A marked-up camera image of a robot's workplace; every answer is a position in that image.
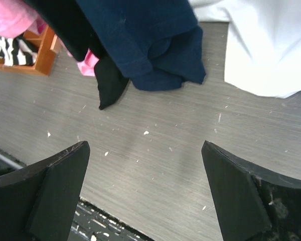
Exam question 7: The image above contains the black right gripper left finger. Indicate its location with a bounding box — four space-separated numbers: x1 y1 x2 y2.
0 141 90 240

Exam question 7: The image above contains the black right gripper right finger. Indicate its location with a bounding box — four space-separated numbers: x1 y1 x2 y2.
202 141 301 241

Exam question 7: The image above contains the white hanging t-shirt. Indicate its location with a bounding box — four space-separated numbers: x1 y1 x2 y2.
190 0 301 98

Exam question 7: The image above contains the black printed t-shirt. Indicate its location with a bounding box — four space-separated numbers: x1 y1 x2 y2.
24 0 129 110

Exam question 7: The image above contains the pink t-shirt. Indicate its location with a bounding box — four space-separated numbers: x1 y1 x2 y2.
0 1 98 76

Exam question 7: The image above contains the navy blue t-shirt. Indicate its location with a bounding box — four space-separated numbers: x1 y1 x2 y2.
78 0 206 91

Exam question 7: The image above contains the black white striped cloth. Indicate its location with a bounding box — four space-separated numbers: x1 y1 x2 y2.
0 35 39 66

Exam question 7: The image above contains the orange wooden organizer tray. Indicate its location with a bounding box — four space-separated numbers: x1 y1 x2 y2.
0 25 62 76

